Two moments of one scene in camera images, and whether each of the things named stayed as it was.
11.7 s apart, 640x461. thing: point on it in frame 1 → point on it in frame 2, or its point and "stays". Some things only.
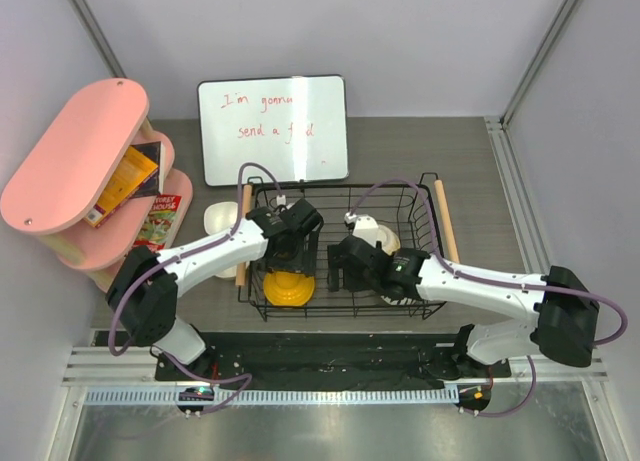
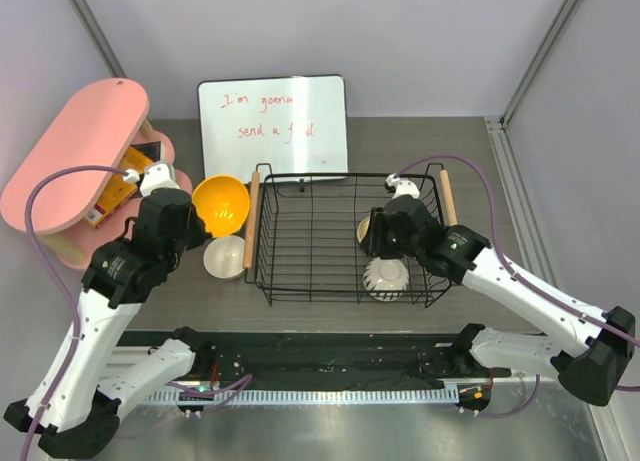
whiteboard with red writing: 296,124 stays
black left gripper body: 295,251 → 176,251
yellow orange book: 131,174 stays
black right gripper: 349,281 → 375,243
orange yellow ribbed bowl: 288,289 → 222,202
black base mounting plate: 329,356 stays
